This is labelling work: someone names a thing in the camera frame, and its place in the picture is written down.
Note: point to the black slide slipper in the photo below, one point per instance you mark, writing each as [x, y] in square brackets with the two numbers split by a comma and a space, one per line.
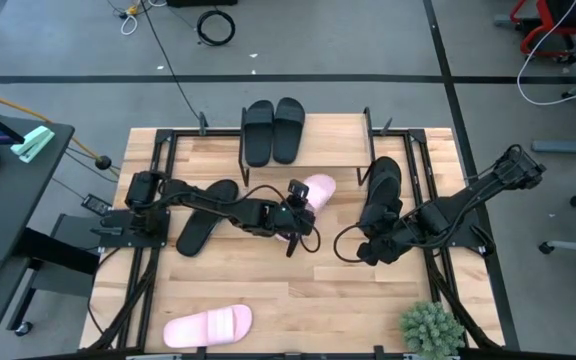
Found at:
[258, 132]
[288, 130]

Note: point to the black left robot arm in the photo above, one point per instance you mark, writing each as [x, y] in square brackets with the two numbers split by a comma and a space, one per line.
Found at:
[208, 200]

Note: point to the green artificial plant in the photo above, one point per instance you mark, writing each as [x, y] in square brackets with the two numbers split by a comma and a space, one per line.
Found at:
[432, 332]

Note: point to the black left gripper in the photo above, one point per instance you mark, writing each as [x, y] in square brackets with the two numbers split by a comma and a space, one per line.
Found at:
[290, 220]

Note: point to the pink slide slipper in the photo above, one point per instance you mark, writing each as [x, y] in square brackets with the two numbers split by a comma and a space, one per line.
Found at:
[208, 327]
[320, 190]

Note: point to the black power adapter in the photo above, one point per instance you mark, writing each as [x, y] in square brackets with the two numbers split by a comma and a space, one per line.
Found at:
[97, 205]

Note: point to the black round knob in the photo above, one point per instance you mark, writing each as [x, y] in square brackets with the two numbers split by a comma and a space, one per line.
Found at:
[103, 162]

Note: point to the grey desk foot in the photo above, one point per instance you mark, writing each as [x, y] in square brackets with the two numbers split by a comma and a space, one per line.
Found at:
[568, 147]

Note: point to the wooden shelf with black frame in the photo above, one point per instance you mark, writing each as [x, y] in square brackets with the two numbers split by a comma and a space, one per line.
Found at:
[338, 145]

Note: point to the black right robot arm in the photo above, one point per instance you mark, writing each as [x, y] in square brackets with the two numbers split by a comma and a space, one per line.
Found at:
[468, 195]

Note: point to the red and black cart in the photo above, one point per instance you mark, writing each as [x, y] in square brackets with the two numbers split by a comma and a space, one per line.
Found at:
[568, 12]

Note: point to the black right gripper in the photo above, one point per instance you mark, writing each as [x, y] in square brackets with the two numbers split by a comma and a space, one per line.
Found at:
[393, 240]

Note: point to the black desk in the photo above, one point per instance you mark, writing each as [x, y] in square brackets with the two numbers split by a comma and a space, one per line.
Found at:
[18, 200]

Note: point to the mint green stapler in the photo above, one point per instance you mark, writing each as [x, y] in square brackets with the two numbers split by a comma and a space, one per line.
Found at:
[33, 142]

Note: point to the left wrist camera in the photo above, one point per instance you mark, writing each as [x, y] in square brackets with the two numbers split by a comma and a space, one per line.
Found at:
[298, 190]

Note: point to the black metal table frame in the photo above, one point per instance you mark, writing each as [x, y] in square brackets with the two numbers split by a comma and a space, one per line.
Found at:
[218, 132]

